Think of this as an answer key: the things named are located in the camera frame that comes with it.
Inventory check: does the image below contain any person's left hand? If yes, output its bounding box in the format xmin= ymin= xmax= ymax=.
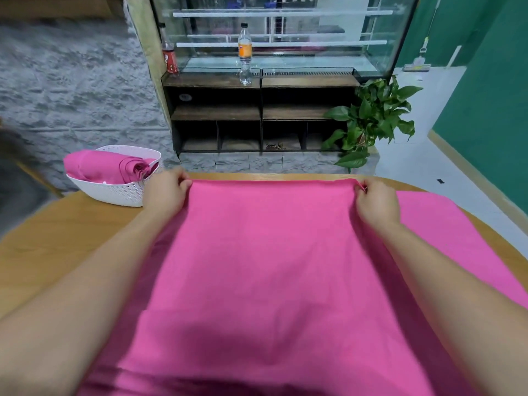
xmin=142 ymin=167 xmax=194 ymax=221

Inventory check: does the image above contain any person's right hand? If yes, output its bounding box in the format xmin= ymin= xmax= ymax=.
xmin=355 ymin=177 xmax=403 ymax=236

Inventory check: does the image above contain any white woven plastic basket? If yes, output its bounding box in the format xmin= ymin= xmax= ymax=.
xmin=66 ymin=145 xmax=163 ymax=208

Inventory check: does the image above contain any pink towel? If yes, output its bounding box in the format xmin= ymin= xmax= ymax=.
xmin=63 ymin=150 xmax=160 ymax=185

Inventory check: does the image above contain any pile of pink cloths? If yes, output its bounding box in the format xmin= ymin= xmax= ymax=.
xmin=78 ymin=179 xmax=528 ymax=396

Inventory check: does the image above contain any person's right forearm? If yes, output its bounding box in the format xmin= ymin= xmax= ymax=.
xmin=379 ymin=222 xmax=528 ymax=396

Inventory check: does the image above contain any person's left forearm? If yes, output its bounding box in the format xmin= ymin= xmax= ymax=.
xmin=0 ymin=208 xmax=178 ymax=396

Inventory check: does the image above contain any green potted plant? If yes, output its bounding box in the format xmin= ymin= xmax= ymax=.
xmin=322 ymin=76 xmax=424 ymax=170

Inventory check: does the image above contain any dark wooden shelf cabinet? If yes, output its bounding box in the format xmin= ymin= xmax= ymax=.
xmin=162 ymin=70 xmax=381 ymax=155

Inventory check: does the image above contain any red label cola bottle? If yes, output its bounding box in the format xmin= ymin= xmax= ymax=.
xmin=161 ymin=27 xmax=180 ymax=76

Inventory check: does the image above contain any white mop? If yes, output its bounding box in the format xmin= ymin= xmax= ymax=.
xmin=403 ymin=37 xmax=432 ymax=73

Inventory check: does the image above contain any clear bottle with orange label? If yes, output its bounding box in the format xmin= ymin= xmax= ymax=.
xmin=238 ymin=23 xmax=254 ymax=86

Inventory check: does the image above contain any glass display case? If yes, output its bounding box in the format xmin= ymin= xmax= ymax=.
xmin=148 ymin=0 xmax=420 ymax=79

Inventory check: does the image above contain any wooden bar counter top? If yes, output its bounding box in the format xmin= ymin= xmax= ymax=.
xmin=0 ymin=0 xmax=129 ymax=20

